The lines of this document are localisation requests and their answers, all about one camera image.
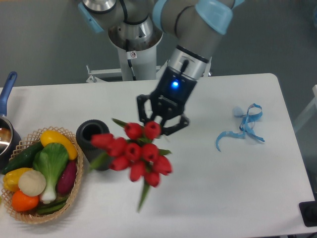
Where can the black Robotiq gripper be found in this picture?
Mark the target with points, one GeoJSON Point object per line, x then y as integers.
{"type": "Point", "coordinates": [168, 100]}

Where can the red tulip bouquet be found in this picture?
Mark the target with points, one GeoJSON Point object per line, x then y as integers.
{"type": "Point", "coordinates": [137, 153]}

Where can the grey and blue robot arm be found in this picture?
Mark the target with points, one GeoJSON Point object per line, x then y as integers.
{"type": "Point", "coordinates": [198, 26]}

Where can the dark grey ribbed vase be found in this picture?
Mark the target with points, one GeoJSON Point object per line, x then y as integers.
{"type": "Point", "coordinates": [84, 134]}

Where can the light blue ribbon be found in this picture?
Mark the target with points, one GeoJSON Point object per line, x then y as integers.
{"type": "Point", "coordinates": [248, 120]}

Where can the purple sweet potato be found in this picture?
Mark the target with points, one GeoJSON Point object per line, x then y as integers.
{"type": "Point", "coordinates": [67, 179]}

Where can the green bok choy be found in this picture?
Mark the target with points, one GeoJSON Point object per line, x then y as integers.
{"type": "Point", "coordinates": [51, 163]}

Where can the green bean pods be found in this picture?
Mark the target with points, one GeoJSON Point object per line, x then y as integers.
{"type": "Point", "coordinates": [46, 209]}

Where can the woven wicker basket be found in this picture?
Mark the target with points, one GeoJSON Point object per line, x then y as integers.
{"type": "Point", "coordinates": [33, 217]}

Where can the green cucumber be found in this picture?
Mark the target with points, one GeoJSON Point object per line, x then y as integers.
{"type": "Point", "coordinates": [24, 159]}

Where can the yellow bell pepper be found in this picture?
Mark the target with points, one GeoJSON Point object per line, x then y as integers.
{"type": "Point", "coordinates": [11, 179]}

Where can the orange fruit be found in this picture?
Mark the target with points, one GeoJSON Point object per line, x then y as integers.
{"type": "Point", "coordinates": [22, 202]}

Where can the black device at table edge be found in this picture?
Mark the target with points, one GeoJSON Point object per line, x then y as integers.
{"type": "Point", "coordinates": [309, 213]}

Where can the blue handled saucepan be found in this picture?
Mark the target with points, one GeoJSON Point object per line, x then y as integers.
{"type": "Point", "coordinates": [9, 138]}

